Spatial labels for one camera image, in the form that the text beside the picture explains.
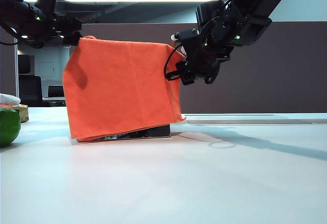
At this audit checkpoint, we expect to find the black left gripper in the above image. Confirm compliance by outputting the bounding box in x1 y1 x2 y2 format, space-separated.
52 14 83 48

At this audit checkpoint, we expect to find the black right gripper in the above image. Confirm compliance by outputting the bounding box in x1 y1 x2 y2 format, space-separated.
175 39 233 86

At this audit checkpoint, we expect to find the orange microfibre cloth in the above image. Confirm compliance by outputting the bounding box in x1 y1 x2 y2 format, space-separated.
62 36 186 142

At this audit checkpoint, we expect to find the box under cloth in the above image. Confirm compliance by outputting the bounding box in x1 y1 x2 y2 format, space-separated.
76 123 171 142

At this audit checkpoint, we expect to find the black background screen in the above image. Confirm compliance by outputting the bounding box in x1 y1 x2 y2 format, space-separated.
18 55 35 76

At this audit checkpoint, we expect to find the dark background laptop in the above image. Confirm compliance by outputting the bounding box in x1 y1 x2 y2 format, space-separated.
48 85 65 98

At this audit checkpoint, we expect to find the narrow grey partition panel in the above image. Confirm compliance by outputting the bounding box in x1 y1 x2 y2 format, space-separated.
0 34 20 97

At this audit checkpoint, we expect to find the black office chair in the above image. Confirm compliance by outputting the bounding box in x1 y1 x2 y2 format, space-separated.
19 75 43 107

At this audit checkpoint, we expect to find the wide grey partition panel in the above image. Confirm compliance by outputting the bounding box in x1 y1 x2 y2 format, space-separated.
81 21 327 114

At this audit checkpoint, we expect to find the white tissue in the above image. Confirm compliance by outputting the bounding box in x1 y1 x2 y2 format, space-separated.
0 93 21 105

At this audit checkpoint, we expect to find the gold tissue box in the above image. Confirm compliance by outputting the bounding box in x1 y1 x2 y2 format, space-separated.
11 104 29 122

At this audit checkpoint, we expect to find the green apple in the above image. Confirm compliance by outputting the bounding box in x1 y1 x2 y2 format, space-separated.
0 108 21 147

